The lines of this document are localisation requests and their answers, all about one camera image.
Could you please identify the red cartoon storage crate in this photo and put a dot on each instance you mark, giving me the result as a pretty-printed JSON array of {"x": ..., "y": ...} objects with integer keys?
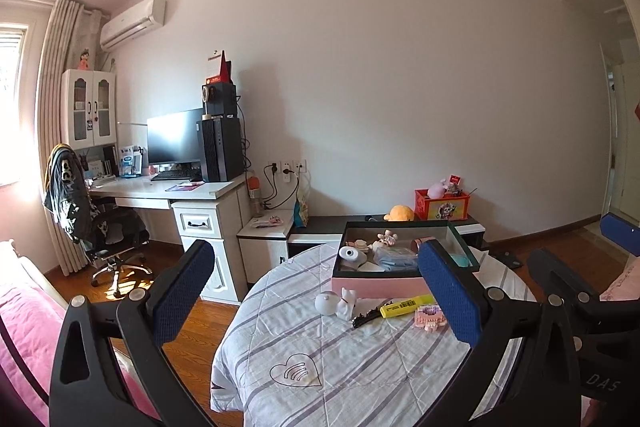
[{"x": 452, "y": 208}]

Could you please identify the white glass door cabinet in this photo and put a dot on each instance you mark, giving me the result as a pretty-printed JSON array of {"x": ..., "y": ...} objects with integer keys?
[{"x": 89, "y": 109}]

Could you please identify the black office chair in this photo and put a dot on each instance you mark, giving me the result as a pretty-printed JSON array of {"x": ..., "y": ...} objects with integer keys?
[{"x": 107, "y": 234}]

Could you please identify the white camera plug device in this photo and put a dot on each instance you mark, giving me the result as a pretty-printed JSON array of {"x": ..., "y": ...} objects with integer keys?
[{"x": 351, "y": 258}]

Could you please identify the clear floss pick box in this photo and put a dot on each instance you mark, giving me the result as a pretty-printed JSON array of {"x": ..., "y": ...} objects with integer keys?
[{"x": 394, "y": 259}]

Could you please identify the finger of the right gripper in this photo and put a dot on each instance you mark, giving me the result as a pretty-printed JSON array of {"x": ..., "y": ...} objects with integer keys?
[
  {"x": 556, "y": 278},
  {"x": 621, "y": 232}
]

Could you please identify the white air conditioner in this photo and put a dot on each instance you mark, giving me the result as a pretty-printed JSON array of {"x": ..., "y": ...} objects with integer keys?
[{"x": 141, "y": 18}]

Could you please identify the pink storage box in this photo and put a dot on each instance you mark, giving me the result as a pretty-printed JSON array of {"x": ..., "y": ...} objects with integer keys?
[{"x": 395, "y": 284}]

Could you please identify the snack bag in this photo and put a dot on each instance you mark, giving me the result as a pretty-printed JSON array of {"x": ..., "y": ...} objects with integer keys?
[{"x": 300, "y": 213}]

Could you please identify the pink pig plush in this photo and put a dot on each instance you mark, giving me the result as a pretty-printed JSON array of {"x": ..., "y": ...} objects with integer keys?
[{"x": 438, "y": 190}]

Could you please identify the striped white quilt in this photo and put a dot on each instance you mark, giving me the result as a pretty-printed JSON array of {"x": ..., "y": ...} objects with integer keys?
[{"x": 282, "y": 363}]

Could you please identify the black bathroom scale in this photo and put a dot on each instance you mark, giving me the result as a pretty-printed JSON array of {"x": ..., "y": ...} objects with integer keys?
[{"x": 509, "y": 260}]

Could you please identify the black speaker box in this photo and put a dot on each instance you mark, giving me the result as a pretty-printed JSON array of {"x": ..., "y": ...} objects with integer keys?
[{"x": 219, "y": 99}]

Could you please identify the pink bedding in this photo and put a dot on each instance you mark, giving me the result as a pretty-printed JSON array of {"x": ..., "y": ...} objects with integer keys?
[{"x": 33, "y": 312}]

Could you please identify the rose gold cylinder case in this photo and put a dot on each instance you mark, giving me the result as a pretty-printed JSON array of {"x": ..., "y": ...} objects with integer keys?
[{"x": 417, "y": 243}]

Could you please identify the white side cabinet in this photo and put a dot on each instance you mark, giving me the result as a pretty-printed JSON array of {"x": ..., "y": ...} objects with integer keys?
[{"x": 264, "y": 243}]

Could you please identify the pink block toy figure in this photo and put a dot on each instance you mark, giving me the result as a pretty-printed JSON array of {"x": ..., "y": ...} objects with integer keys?
[{"x": 430, "y": 318}]

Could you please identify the black computer tower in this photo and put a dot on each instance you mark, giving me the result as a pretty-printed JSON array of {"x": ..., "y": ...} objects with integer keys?
[{"x": 220, "y": 142}]

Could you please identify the black hair clip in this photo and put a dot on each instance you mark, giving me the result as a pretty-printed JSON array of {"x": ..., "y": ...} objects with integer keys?
[{"x": 366, "y": 318}]

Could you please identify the yellow highlighter marker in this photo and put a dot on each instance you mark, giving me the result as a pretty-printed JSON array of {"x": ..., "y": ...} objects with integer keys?
[{"x": 407, "y": 306}]

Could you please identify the teal oval clear case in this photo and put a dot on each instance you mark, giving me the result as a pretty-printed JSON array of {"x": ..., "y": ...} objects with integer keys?
[{"x": 462, "y": 260}]

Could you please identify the orange octopus plush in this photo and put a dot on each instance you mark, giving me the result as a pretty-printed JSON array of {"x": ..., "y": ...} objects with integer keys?
[{"x": 400, "y": 213}]

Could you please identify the white computer desk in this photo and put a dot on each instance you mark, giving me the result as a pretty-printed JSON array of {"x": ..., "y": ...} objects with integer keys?
[{"x": 214, "y": 212}]

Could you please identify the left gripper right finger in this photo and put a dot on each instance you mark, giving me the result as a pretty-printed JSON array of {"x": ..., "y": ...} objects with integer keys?
[{"x": 542, "y": 392}]

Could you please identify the computer monitor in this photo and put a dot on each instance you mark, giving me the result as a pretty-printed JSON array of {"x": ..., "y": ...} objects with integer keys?
[{"x": 173, "y": 138}]

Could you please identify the baby doll figurine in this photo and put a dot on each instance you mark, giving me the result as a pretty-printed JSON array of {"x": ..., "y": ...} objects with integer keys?
[{"x": 386, "y": 239}]

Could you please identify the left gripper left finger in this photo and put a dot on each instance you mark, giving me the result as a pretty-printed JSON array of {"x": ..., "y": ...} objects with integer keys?
[{"x": 87, "y": 387}]

